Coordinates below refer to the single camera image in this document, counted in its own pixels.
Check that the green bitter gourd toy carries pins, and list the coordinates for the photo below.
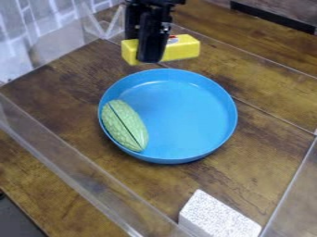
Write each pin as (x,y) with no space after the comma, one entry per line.
(124,125)

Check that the white speckled foam block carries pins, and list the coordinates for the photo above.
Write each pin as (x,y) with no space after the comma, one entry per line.
(208,218)

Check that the clear acrylic corner bracket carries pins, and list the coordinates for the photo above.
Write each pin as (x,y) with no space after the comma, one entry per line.
(103,28)

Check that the blue round tray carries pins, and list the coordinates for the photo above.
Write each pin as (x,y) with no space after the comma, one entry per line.
(186,109)

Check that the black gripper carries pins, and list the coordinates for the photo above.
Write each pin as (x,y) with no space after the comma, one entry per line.
(155,26)

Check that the clear acrylic front wall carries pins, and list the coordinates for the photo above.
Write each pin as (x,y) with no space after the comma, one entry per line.
(123,207)

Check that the yellow block with label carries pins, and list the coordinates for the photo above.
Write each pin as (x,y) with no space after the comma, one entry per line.
(182,47)

